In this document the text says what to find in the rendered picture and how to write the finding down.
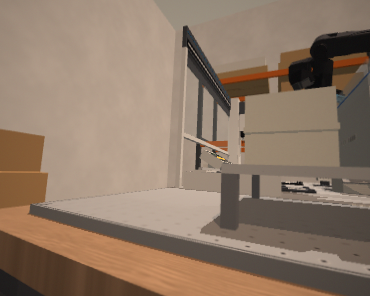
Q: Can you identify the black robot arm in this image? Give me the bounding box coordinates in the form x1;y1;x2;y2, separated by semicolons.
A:
288;29;370;91

